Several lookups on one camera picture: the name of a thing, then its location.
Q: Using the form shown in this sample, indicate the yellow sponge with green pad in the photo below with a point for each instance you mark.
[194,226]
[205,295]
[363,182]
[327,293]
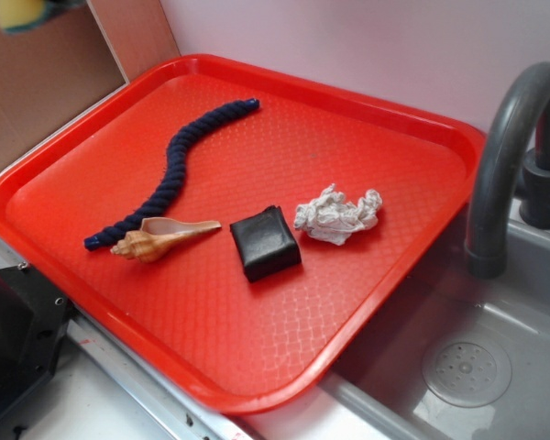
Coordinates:
[17,16]

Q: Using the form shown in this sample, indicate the black folded wallet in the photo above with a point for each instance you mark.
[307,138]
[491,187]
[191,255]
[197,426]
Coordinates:
[265,244]

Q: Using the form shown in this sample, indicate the crumpled white cloth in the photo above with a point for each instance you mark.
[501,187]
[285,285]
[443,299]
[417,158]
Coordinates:
[331,218]

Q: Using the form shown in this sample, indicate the red plastic tray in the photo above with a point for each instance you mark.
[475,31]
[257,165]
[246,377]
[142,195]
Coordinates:
[238,346]

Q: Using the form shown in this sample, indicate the orange spiral seashell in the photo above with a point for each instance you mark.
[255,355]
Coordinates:
[157,236]

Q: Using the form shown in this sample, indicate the grey plastic sink basin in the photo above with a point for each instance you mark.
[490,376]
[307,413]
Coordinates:
[379,375]

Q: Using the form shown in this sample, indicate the round sink drain cover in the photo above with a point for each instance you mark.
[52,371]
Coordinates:
[466,370]

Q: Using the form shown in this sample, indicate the grey curved faucet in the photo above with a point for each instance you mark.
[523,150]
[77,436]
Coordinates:
[515,163]

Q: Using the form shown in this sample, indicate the brown cardboard panel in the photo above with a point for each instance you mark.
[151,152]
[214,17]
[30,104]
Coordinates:
[54,72]

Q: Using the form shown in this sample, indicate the silver metal rail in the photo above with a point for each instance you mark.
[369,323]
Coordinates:
[108,392]

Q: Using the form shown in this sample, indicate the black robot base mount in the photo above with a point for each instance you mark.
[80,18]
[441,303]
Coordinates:
[34,316]

